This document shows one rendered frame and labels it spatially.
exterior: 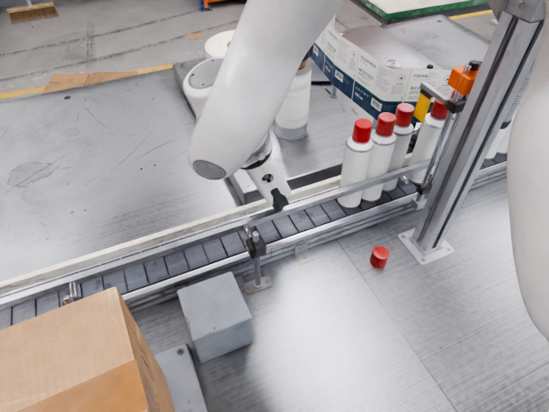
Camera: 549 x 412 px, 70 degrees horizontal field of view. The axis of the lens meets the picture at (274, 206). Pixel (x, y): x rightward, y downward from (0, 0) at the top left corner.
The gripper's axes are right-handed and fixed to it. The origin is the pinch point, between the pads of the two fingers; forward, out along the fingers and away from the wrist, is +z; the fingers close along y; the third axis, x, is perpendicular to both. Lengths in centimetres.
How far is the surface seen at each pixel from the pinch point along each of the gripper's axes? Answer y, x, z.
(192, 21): 330, -25, 109
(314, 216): -1.6, -5.2, 8.6
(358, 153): -2.6, -17.4, -3.3
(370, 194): -2.7, -17.9, 10.8
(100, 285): -0.8, 36.1, -6.4
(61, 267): 3.2, 39.9, -11.4
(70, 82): 255, 81, 69
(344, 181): -1.1, -13.7, 4.1
